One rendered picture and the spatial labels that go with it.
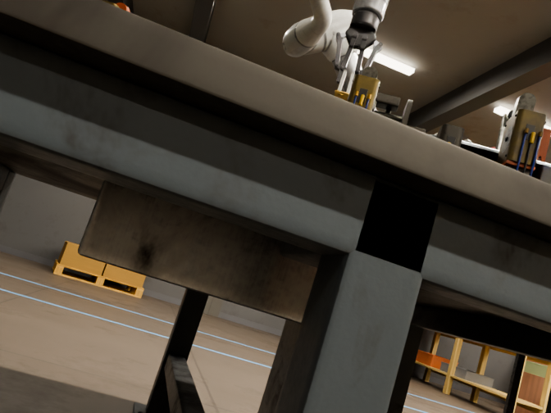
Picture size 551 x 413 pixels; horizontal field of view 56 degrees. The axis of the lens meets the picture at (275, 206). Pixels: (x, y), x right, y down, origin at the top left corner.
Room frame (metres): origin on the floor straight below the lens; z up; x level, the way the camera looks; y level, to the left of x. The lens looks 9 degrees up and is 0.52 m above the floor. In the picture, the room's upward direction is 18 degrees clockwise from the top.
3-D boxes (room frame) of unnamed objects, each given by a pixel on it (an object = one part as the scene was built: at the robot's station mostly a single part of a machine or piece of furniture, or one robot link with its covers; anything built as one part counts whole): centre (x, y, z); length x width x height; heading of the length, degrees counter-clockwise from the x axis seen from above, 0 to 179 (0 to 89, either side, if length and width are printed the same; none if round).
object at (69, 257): (6.74, 1.87, 0.33); 1.18 x 0.89 x 0.66; 101
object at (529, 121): (1.04, -0.45, 0.87); 0.12 x 0.07 x 0.35; 172
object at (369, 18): (1.31, -0.08, 1.27); 0.08 x 0.07 x 0.09; 82
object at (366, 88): (1.11, -0.11, 0.87); 0.12 x 0.07 x 0.35; 172
